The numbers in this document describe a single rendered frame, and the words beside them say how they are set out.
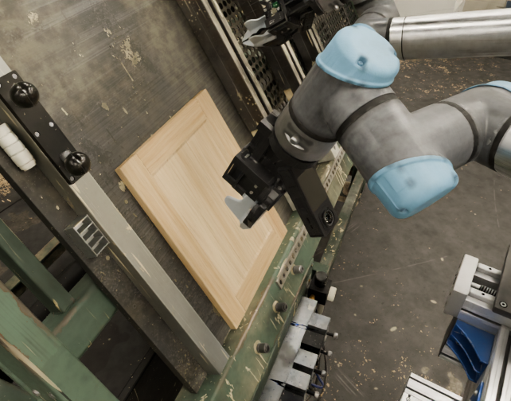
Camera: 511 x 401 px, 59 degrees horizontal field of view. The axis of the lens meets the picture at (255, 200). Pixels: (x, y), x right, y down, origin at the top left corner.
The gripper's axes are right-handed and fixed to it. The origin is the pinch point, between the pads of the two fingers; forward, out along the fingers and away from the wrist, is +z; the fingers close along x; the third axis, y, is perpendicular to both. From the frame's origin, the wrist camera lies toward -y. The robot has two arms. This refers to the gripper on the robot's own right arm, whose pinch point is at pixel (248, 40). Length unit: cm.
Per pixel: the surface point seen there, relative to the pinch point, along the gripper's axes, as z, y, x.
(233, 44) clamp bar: 9.2, -8.4, -4.7
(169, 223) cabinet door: 19.7, 22.8, 37.1
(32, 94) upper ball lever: 6, 57, 16
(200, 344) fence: 20, 23, 64
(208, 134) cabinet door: 17.1, 2.8, 17.8
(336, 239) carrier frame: 46, -120, 64
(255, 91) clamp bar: 10.2, -14.6, 7.3
